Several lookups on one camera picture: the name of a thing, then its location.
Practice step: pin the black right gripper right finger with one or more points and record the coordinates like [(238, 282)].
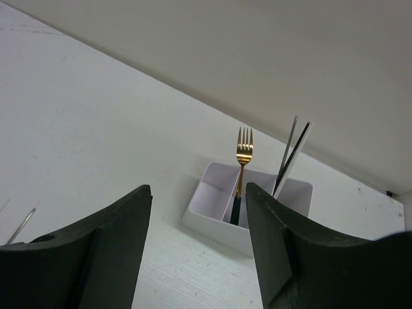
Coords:
[(302, 264)]

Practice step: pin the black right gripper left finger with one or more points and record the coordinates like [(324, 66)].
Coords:
[(92, 263)]

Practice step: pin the gold fork green handle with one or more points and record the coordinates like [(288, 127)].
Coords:
[(244, 153)]

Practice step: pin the silver metal chopstick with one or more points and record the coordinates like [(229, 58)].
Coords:
[(285, 154)]

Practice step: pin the grey metal chopstick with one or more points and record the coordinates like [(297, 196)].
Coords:
[(21, 227)]

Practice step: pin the white divided utensil container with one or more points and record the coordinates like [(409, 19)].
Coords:
[(209, 210)]

